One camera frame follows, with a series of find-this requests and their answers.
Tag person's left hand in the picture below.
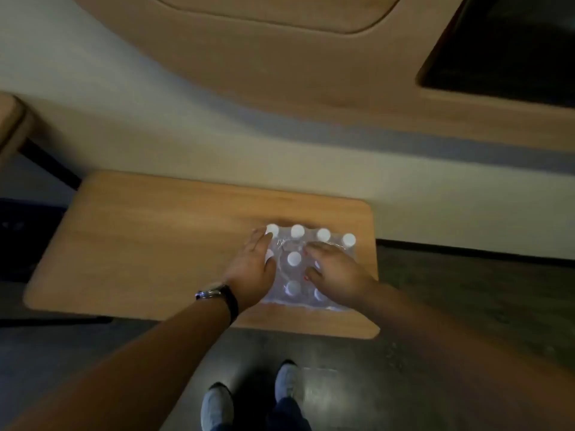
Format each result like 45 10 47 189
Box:
223 227 277 313

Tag person's right hand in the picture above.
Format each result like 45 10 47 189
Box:
304 242 381 307

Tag shrink-wrapped pack of water bottles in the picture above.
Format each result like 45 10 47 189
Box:
262 223 358 311

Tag person's left forearm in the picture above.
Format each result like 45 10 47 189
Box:
4 295 235 431

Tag person's right forearm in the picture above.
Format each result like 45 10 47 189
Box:
357 283 575 431

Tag grey right shoe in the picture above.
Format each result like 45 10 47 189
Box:
274 361 303 405

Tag grey shoe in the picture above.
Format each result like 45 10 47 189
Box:
274 361 303 405
200 383 234 431

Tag blue jeans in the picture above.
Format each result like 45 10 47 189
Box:
211 397 313 431

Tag grey left shoe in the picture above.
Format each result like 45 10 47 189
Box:
200 383 234 431

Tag black table base bar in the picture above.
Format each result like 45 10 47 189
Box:
0 315 114 329

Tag dark recessed screen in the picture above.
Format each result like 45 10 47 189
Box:
415 0 575 109

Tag black strap wristwatch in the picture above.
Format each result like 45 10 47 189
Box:
196 284 240 327

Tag curved wooden wall panel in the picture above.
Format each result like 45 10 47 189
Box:
69 0 575 154

